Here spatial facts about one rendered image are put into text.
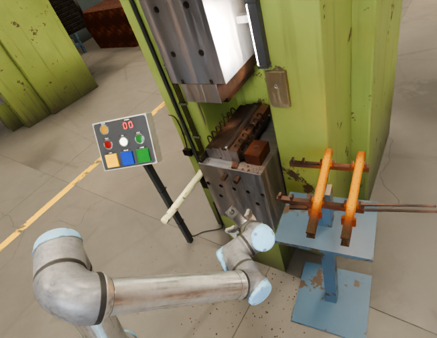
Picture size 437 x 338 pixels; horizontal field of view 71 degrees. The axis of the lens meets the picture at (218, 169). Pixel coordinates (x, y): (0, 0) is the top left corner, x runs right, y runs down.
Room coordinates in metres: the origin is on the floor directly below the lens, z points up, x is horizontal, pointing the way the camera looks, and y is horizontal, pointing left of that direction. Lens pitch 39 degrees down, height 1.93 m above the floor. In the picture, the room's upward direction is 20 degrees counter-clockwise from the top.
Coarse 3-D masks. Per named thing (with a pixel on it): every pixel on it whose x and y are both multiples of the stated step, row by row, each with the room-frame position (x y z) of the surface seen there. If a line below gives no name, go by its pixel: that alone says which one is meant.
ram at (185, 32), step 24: (144, 0) 1.38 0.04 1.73; (168, 0) 1.30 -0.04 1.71; (192, 0) 1.22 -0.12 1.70; (216, 0) 1.26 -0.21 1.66; (240, 0) 1.38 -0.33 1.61; (168, 24) 1.32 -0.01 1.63; (192, 24) 1.24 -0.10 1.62; (216, 24) 1.23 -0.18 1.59; (240, 24) 1.35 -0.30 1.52; (168, 48) 1.36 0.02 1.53; (192, 48) 1.27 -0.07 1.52; (216, 48) 1.20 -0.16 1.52; (240, 48) 1.32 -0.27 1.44; (168, 72) 1.40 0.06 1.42; (192, 72) 1.30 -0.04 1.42; (216, 72) 1.21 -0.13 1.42
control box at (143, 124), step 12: (120, 120) 1.60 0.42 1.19; (132, 120) 1.57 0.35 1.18; (144, 120) 1.54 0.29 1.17; (96, 132) 1.64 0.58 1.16; (108, 132) 1.60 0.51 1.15; (120, 132) 1.58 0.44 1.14; (132, 132) 1.55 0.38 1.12; (144, 132) 1.52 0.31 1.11; (120, 144) 1.55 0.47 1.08; (132, 144) 1.52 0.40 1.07; (144, 144) 1.49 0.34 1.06; (156, 144) 1.51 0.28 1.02; (120, 156) 1.52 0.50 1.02; (156, 156) 1.45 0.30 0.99; (108, 168) 1.53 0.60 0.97; (120, 168) 1.50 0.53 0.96
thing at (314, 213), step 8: (328, 152) 0.94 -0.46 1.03; (328, 160) 0.90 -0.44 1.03; (328, 168) 0.86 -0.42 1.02; (320, 176) 0.83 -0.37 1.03; (320, 184) 0.79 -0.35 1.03; (320, 192) 0.75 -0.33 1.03; (320, 200) 0.72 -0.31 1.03; (312, 208) 0.70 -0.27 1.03; (320, 208) 0.70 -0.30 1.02; (312, 216) 0.66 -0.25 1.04; (320, 216) 0.67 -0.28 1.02; (312, 224) 0.63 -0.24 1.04; (312, 232) 0.60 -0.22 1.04
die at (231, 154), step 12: (240, 108) 1.63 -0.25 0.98; (264, 108) 1.52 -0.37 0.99; (240, 120) 1.47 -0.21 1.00; (252, 120) 1.44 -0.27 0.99; (228, 132) 1.42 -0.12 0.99; (240, 132) 1.36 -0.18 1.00; (216, 144) 1.35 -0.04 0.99; (240, 144) 1.27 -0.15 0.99; (216, 156) 1.32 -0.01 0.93; (228, 156) 1.27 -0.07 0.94
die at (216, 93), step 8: (248, 64) 1.44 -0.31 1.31; (240, 72) 1.37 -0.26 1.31; (248, 72) 1.42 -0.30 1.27; (232, 80) 1.31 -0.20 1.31; (240, 80) 1.36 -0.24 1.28; (184, 88) 1.35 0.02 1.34; (192, 88) 1.32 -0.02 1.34; (200, 88) 1.29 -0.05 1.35; (208, 88) 1.26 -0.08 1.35; (216, 88) 1.23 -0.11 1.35; (224, 88) 1.26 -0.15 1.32; (232, 88) 1.30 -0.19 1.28; (192, 96) 1.33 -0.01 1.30; (200, 96) 1.30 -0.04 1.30; (208, 96) 1.27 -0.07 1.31; (216, 96) 1.24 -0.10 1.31; (224, 96) 1.25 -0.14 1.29
